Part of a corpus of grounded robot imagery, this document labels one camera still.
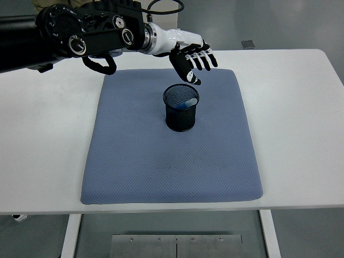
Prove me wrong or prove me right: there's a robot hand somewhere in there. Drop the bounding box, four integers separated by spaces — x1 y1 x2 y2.
153 23 219 87

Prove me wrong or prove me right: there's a blue marker with clear cap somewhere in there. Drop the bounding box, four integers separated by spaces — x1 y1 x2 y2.
174 97 198 110

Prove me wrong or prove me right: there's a black mesh pen holder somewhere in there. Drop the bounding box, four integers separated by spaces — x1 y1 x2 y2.
162 83 200 133

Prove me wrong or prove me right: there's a white cabinet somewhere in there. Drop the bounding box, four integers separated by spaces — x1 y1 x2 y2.
139 0 180 30

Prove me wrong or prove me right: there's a blue-grey quilted mat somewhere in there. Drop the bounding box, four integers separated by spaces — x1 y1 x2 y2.
80 68 264 205

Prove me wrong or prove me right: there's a white table leg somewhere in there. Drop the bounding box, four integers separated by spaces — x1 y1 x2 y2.
60 214 82 258
259 210 282 258

